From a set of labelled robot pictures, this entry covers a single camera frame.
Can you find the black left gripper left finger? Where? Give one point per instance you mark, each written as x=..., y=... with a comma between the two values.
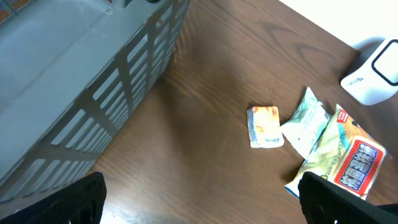
x=81, y=202

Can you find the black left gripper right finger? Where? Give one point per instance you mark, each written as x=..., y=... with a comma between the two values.
x=324, y=202

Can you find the yellow snack bag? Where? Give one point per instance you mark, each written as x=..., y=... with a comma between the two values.
x=345, y=155

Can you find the teal snack pack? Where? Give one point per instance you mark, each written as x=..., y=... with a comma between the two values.
x=306, y=124

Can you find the small orange packet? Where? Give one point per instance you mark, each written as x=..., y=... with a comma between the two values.
x=264, y=127

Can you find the white barcode scanner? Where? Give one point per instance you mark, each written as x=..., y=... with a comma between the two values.
x=372, y=78

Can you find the grey plastic mesh basket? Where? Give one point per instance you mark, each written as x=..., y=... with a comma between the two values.
x=72, y=73

